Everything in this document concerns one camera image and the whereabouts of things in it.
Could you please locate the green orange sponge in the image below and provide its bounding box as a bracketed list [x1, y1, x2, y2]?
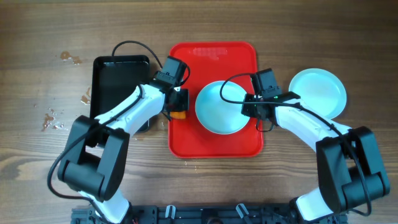
[170, 111, 187, 119]

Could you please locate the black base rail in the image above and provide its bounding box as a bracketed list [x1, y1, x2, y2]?
[70, 203, 348, 224]

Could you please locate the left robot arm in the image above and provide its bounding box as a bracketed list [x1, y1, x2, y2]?
[47, 56, 190, 223]

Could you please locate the right black cable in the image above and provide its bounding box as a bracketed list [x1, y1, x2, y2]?
[219, 73, 373, 217]

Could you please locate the left black cable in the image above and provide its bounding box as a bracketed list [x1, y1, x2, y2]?
[47, 40, 191, 223]

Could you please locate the black cable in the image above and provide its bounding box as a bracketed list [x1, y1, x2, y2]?
[219, 73, 373, 217]
[47, 40, 191, 223]

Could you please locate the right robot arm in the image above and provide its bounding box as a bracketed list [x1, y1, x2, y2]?
[242, 68, 390, 223]

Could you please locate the red plastic tray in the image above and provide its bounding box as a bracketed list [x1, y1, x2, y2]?
[168, 41, 264, 159]

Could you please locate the black rectangular tray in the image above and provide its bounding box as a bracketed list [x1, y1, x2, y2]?
[90, 55, 150, 119]

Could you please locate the light blue plate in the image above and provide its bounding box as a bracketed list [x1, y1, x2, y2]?
[195, 81, 250, 134]
[289, 68, 347, 119]

